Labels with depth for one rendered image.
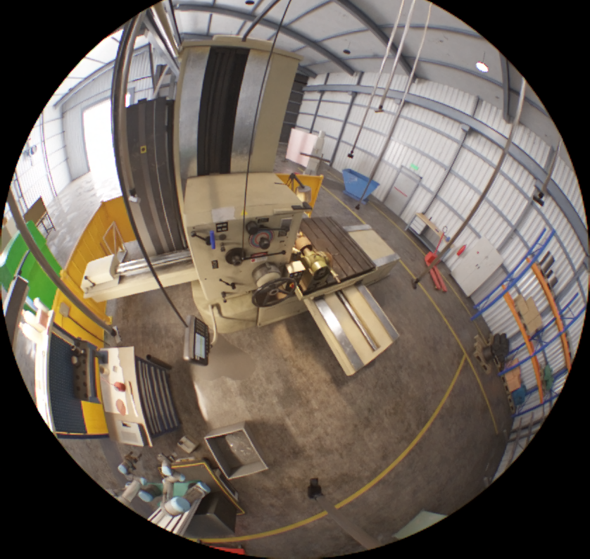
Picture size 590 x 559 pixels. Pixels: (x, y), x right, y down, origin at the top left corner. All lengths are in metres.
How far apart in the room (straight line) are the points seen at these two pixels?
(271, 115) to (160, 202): 1.17
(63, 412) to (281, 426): 2.27
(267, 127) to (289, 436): 3.26
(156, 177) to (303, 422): 3.02
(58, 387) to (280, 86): 2.75
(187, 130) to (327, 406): 3.25
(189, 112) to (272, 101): 0.64
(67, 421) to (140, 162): 2.01
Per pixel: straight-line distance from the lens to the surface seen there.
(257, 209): 1.07
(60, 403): 1.79
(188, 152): 1.52
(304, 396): 2.52
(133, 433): 1.81
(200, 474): 2.48
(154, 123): 1.54
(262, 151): 1.61
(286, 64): 1.66
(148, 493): 2.23
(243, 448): 2.24
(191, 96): 1.49
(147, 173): 1.62
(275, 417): 2.47
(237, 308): 2.06
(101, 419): 2.94
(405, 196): 8.55
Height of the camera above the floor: 2.43
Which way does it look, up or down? 46 degrees down
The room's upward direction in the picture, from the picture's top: 19 degrees clockwise
